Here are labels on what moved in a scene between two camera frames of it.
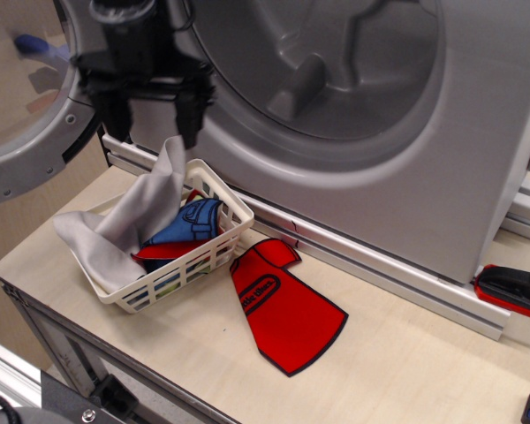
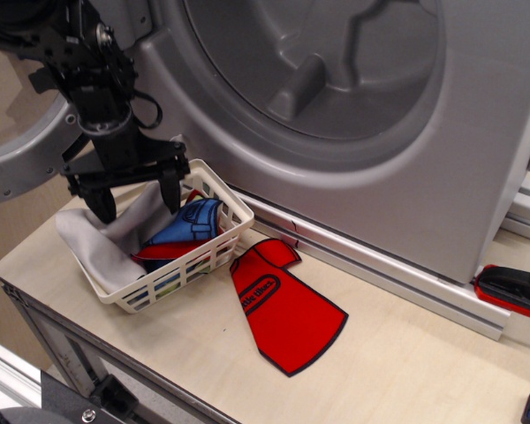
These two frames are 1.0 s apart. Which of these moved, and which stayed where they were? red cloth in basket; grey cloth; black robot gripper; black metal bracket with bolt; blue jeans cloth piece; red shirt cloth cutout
Moved: black robot gripper; grey cloth
Stayed: red cloth in basket; black metal bracket with bolt; blue jeans cloth piece; red shirt cloth cutout
